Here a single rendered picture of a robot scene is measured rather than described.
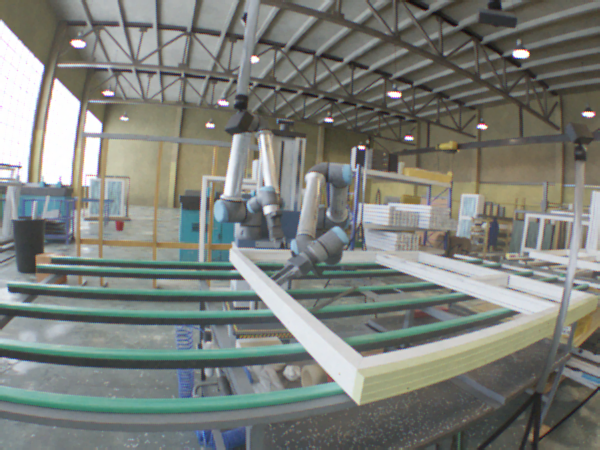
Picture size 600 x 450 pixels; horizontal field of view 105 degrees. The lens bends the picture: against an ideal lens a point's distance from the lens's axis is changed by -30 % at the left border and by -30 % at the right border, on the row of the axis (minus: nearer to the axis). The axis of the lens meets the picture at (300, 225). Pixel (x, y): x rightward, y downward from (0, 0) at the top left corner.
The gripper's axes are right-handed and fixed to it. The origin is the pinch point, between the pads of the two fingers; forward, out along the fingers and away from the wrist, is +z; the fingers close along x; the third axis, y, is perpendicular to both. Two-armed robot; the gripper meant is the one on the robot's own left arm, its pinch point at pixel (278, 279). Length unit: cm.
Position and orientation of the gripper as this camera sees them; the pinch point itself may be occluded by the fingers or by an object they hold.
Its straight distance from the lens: 131.6
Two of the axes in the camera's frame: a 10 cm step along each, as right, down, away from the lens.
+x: 3.7, 1.0, -9.2
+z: -8.0, 5.3, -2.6
